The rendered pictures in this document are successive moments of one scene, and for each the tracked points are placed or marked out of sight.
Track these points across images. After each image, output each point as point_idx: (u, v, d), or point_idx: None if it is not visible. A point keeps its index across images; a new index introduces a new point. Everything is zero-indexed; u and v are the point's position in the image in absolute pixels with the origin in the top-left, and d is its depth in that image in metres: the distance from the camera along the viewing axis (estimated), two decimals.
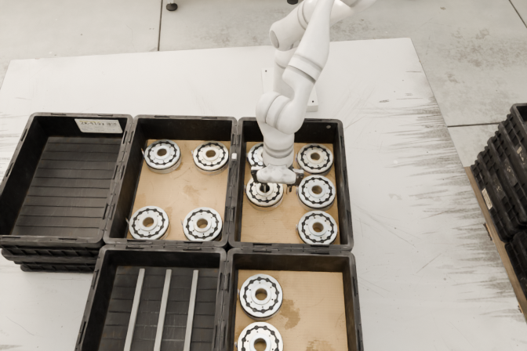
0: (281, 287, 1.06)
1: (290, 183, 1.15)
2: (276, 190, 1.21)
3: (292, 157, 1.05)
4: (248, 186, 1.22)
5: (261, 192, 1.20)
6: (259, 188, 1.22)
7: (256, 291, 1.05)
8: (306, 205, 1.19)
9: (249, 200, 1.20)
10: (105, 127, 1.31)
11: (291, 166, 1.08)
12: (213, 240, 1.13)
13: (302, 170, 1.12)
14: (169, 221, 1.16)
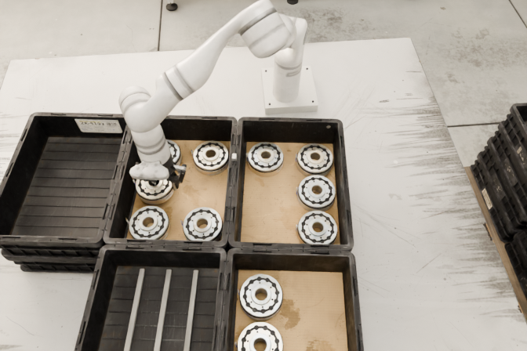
0: (281, 287, 1.06)
1: (173, 180, 1.17)
2: (165, 183, 1.20)
3: (166, 153, 1.06)
4: (138, 180, 1.21)
5: (150, 186, 1.19)
6: (150, 182, 1.21)
7: (256, 291, 1.05)
8: (306, 205, 1.19)
9: (138, 194, 1.19)
10: (105, 127, 1.31)
11: (168, 162, 1.09)
12: (213, 240, 1.13)
13: (183, 167, 1.14)
14: (169, 221, 1.16)
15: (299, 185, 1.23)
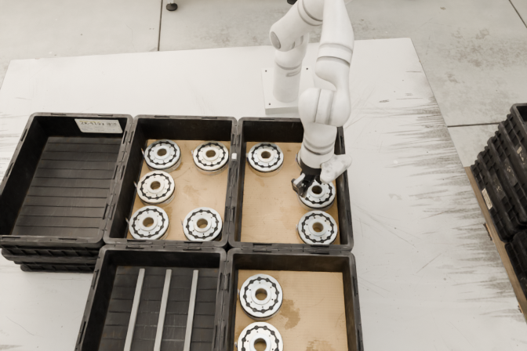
0: (281, 287, 1.06)
1: None
2: (167, 187, 1.22)
3: None
4: (139, 184, 1.22)
5: (151, 189, 1.21)
6: (151, 186, 1.23)
7: (256, 291, 1.05)
8: (306, 205, 1.19)
9: (139, 197, 1.20)
10: (105, 127, 1.31)
11: None
12: (213, 240, 1.13)
13: None
14: (169, 221, 1.16)
15: None
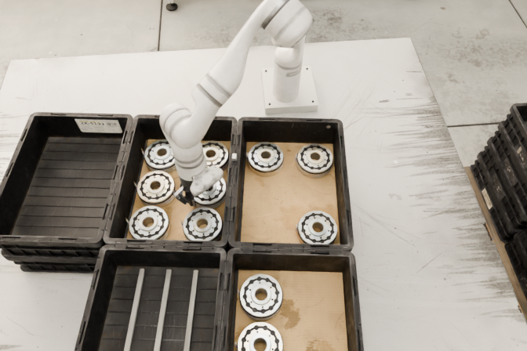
0: (281, 287, 1.06)
1: None
2: (167, 187, 1.22)
3: (205, 157, 1.08)
4: (139, 184, 1.22)
5: (151, 189, 1.21)
6: (151, 186, 1.23)
7: (256, 291, 1.05)
8: (195, 202, 1.20)
9: (139, 197, 1.20)
10: (105, 127, 1.31)
11: (207, 166, 1.11)
12: (213, 240, 1.13)
13: (213, 165, 1.17)
14: (169, 221, 1.16)
15: None
